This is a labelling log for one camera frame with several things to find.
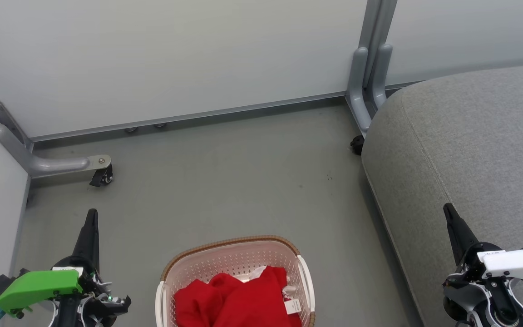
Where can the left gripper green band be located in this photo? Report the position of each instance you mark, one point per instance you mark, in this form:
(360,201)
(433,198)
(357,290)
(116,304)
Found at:
(39,286)

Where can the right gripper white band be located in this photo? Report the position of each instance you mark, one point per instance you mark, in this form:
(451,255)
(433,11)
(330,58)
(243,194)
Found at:
(515,263)

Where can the grey fabric sofa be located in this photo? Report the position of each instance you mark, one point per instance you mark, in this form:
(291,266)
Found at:
(470,150)

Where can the grey partition leg with plate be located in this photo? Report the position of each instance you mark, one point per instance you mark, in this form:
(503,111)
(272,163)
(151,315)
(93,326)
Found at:
(57,164)

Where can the small grey partition foot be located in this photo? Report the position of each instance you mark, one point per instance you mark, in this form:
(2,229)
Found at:
(160,125)
(130,130)

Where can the white laundry basket brown rim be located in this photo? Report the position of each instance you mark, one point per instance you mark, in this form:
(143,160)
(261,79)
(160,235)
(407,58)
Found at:
(225,261)

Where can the white cloth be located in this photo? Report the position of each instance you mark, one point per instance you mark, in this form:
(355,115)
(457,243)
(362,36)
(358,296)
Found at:
(252,274)

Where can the grey partition base rail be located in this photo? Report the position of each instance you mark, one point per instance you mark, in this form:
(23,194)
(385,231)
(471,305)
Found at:
(189,117)

